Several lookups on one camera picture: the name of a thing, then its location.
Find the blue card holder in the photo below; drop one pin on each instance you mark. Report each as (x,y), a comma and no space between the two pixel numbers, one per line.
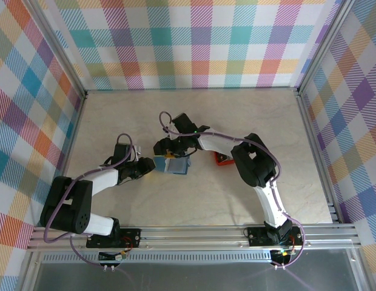
(177,166)

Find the dark credit card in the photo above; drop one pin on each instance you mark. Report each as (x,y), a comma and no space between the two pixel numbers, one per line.
(222,157)

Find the red card box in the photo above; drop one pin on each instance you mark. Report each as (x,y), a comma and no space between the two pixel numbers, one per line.
(224,164)

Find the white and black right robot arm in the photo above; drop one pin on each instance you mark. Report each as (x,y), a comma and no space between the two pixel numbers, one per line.
(215,142)

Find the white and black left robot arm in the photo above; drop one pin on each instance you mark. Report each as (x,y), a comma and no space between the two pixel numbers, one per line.
(104,179)

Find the grey metal panel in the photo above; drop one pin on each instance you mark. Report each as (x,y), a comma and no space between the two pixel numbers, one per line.
(191,279)

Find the thin aluminium back rail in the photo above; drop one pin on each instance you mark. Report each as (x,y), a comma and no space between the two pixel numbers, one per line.
(191,89)

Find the aluminium side rail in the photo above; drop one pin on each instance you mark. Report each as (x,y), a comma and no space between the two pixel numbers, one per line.
(75,133)
(317,151)

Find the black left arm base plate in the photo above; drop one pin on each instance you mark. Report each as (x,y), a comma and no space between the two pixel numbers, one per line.
(135,236)

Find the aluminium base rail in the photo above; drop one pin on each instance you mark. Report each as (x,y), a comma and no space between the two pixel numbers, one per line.
(191,239)

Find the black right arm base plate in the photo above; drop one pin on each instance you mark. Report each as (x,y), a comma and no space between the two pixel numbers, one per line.
(256,238)

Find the aluminium frame post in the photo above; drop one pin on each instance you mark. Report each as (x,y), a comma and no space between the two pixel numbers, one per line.
(61,45)
(323,45)

